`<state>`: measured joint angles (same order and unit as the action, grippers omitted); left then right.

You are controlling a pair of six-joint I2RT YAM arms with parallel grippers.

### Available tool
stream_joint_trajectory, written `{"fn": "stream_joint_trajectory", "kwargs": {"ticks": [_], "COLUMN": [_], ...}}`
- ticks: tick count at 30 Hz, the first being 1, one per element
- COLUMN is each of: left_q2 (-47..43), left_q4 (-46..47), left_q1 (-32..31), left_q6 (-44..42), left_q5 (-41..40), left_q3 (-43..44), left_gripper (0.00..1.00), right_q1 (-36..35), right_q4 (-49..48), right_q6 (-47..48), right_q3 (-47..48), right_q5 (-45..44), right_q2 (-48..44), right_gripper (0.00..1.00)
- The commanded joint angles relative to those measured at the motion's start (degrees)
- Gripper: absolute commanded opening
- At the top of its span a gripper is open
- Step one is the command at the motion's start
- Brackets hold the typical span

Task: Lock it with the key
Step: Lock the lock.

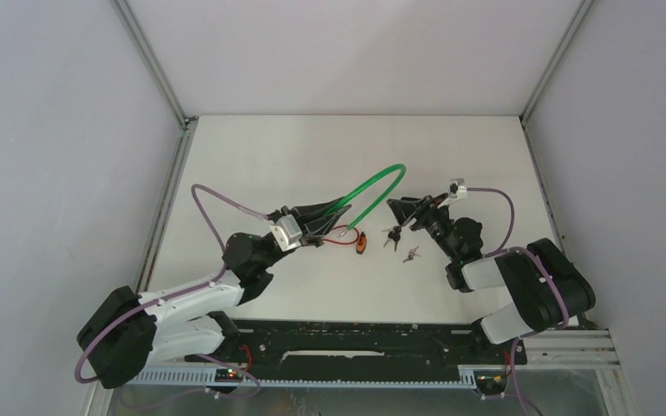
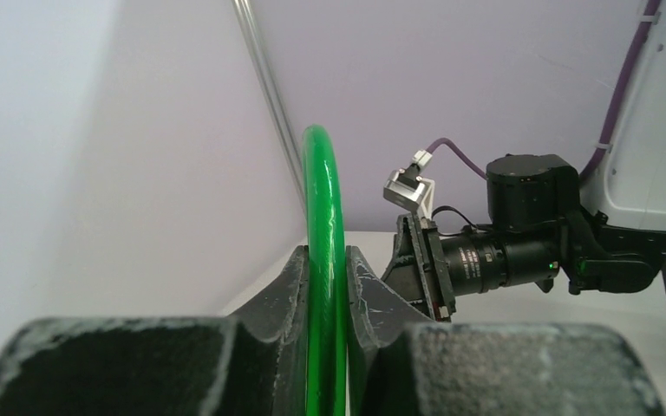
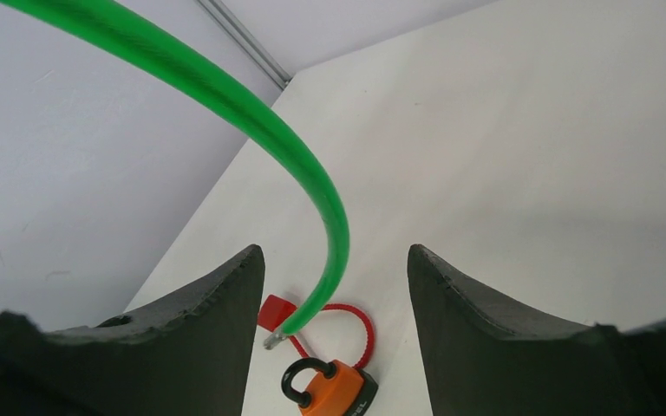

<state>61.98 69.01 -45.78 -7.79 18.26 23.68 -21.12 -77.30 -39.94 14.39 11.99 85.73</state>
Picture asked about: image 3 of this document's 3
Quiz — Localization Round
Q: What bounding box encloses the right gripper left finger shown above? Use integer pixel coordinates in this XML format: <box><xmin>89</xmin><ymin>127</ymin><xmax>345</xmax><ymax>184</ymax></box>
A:
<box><xmin>0</xmin><ymin>244</ymin><xmax>265</xmax><ymax>415</ymax></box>

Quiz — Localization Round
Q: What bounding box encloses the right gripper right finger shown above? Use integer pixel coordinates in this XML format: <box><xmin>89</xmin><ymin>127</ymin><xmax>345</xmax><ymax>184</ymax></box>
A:
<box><xmin>407</xmin><ymin>244</ymin><xmax>666</xmax><ymax>415</ymax></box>

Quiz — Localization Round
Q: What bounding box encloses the red cable lock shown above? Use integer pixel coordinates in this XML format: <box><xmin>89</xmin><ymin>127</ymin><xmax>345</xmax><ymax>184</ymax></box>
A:
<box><xmin>257</xmin><ymin>294</ymin><xmax>376</xmax><ymax>370</ymax></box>

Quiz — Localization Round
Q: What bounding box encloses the green cable lock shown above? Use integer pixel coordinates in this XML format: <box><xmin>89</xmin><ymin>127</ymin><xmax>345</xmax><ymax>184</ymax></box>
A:
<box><xmin>6</xmin><ymin>0</ymin><xmax>350</xmax><ymax>350</ymax></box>

